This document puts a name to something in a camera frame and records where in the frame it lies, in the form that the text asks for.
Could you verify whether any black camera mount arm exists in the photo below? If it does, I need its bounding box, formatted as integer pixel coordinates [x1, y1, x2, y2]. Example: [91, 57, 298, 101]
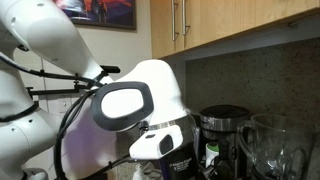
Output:
[25, 69, 91, 99]

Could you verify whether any black bar-shaped stereo camera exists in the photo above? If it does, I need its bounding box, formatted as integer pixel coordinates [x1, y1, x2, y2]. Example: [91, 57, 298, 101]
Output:
[99, 65, 122, 74]

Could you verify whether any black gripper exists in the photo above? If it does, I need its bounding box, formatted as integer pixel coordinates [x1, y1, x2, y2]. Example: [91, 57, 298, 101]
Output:
[158, 123, 201, 180]

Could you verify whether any white crumpled cloth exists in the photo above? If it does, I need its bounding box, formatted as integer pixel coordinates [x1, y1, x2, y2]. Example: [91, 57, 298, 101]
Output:
[132, 163, 158, 180]

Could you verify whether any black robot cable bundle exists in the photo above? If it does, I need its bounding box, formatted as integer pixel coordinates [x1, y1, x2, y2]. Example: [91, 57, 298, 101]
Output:
[0, 53, 149, 180]

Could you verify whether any dark olive oil bottle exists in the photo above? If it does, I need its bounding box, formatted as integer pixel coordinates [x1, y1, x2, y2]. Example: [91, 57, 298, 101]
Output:
[213, 139, 234, 180]

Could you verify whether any white mug green inside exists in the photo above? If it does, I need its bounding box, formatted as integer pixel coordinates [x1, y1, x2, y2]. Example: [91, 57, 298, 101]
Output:
[205, 141, 221, 169]

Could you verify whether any white wall light switch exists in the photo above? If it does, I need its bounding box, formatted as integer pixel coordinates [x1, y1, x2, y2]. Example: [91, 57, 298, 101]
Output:
[56, 98, 73, 114]

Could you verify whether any steel cabinet door handle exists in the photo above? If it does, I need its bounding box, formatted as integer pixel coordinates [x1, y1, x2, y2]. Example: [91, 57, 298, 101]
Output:
[170, 0, 178, 42]
[181, 0, 188, 37]

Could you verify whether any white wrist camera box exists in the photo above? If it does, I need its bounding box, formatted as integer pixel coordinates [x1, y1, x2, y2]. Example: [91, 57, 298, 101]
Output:
[129, 124, 184, 161]

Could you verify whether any framed colourful wall painting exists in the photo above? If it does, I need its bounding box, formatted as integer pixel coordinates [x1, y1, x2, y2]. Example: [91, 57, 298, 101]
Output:
[53, 0, 138, 31]

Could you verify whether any wooden upper kitchen cabinet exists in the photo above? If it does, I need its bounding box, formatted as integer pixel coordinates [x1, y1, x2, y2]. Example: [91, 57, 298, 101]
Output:
[149, 0, 320, 60]

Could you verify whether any black steel coffee maker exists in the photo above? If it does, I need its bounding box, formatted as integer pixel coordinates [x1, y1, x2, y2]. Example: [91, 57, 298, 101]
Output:
[199, 104, 251, 180]

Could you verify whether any clear glass blender jar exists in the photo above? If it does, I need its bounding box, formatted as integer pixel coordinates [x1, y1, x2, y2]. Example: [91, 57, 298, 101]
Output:
[237, 113, 319, 180]

